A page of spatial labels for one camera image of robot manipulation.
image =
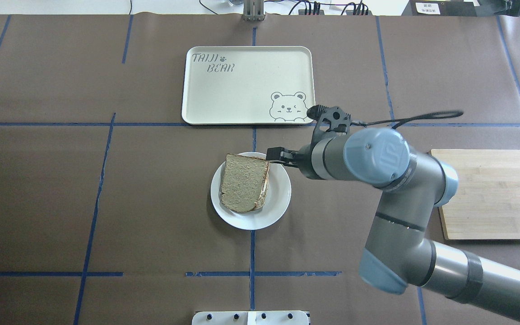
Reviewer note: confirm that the cream bear tray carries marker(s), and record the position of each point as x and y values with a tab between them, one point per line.
233	85

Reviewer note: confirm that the black box with label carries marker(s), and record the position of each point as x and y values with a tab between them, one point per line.
448	8

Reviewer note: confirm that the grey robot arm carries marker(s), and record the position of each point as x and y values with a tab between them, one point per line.
397	253

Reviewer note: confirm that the bread slice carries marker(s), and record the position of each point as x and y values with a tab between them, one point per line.
260	202
240	183

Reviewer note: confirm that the aluminium frame post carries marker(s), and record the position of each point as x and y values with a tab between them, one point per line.
254	10

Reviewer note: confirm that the white round plate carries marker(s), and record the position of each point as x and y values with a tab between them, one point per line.
276	204

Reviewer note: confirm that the white pole base plate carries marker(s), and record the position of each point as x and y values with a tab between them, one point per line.
274	317

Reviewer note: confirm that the black power strip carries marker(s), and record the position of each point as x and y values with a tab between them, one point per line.
315	8

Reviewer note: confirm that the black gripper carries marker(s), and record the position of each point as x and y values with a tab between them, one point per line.
304	161

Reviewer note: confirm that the wooden cutting board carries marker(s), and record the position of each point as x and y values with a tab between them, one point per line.
486	205

